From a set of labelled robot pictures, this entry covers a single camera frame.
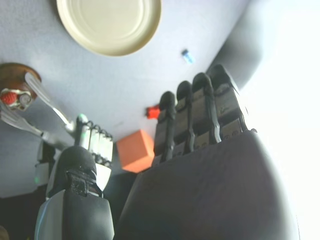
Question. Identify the chocolate cupcake with strawberry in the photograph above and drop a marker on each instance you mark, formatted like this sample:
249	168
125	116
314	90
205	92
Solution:
15	72

